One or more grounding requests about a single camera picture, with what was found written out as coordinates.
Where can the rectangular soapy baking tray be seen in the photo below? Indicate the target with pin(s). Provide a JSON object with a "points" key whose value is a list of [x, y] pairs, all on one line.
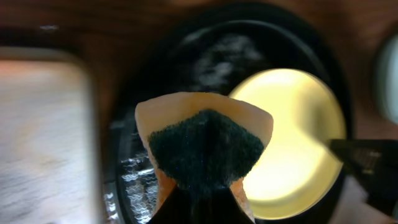
{"points": [[49, 147]]}

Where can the mint green plate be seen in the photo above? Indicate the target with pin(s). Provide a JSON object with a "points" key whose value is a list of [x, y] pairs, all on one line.
{"points": [[385, 86]]}

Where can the round black tray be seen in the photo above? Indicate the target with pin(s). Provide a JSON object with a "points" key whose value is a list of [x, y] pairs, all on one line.
{"points": [[213, 52]]}

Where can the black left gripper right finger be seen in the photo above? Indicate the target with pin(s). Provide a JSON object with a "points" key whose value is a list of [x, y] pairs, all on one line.
{"points": [[221, 207]]}

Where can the green and yellow sponge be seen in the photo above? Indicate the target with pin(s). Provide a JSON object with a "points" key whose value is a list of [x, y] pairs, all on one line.
{"points": [[201, 142]]}

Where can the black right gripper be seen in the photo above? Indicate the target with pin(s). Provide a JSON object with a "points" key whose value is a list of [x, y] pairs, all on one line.
{"points": [[373, 163]]}

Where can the pale yellow plate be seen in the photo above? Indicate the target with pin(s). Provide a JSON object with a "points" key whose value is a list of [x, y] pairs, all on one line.
{"points": [[297, 169]]}

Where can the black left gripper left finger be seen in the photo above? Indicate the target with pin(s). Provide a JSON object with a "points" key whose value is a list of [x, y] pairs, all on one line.
{"points": [[178, 208]]}

